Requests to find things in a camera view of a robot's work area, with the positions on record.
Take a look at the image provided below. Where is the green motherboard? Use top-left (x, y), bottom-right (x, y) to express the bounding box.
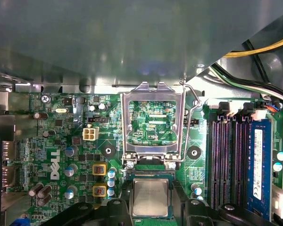
top-left (13, 90), bottom-right (283, 226)

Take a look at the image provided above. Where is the grey power supply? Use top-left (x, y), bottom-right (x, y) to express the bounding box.
top-left (0, 0), bottom-right (283, 94)

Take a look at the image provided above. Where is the blue RAM stick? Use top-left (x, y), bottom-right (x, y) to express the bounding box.
top-left (247, 117), bottom-right (274, 222)

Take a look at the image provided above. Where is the black white wire bundle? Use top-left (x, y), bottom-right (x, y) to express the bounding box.
top-left (208, 62), bottom-right (283, 105)

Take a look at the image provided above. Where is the silver CPU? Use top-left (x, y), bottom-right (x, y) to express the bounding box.
top-left (129, 178), bottom-right (172, 218)

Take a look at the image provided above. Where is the yellow wire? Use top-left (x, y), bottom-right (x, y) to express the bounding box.
top-left (223, 34), bottom-right (283, 59)

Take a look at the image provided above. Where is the black PC case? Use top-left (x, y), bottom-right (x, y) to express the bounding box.
top-left (0, 22), bottom-right (283, 226)

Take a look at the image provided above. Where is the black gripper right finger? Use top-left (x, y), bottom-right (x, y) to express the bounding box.
top-left (171, 199), bottom-right (276, 226)

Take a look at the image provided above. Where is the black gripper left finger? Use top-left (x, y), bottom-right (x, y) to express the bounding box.
top-left (46, 199), bottom-right (133, 226)

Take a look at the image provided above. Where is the metal socket cover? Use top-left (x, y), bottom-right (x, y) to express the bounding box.
top-left (121, 81), bottom-right (186, 164)

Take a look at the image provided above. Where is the wire locking lever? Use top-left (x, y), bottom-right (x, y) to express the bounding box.
top-left (179, 79), bottom-right (202, 163)

